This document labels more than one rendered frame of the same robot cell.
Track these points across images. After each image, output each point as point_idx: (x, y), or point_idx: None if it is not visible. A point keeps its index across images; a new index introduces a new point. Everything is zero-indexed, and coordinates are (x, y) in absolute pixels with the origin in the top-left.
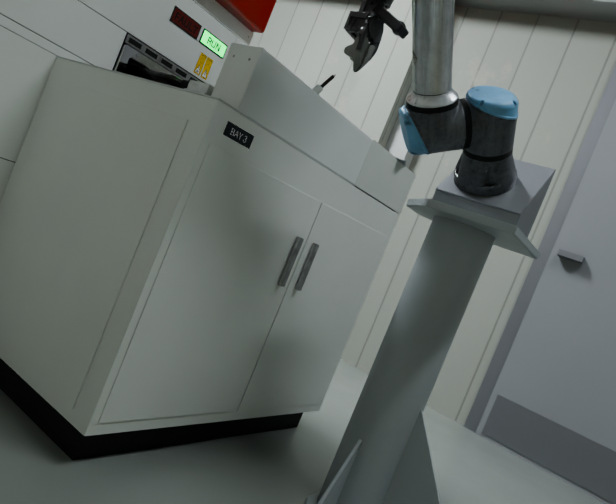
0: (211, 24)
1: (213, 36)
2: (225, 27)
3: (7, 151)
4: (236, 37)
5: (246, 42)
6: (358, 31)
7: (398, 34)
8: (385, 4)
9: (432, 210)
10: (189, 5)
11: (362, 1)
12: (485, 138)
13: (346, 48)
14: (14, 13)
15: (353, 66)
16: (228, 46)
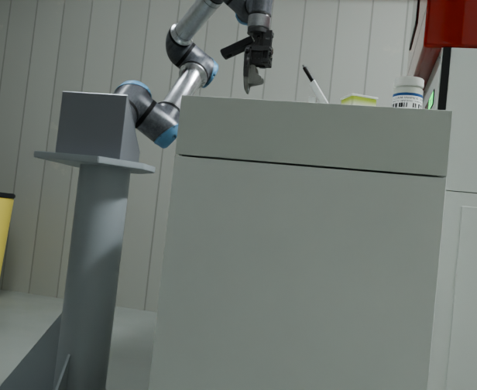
0: (431, 89)
1: (430, 96)
2: (434, 76)
3: None
4: (437, 72)
5: (439, 64)
6: (257, 66)
7: (224, 58)
8: (251, 33)
9: (133, 172)
10: (427, 96)
11: (272, 35)
12: None
13: (262, 80)
14: None
15: (248, 91)
16: (434, 88)
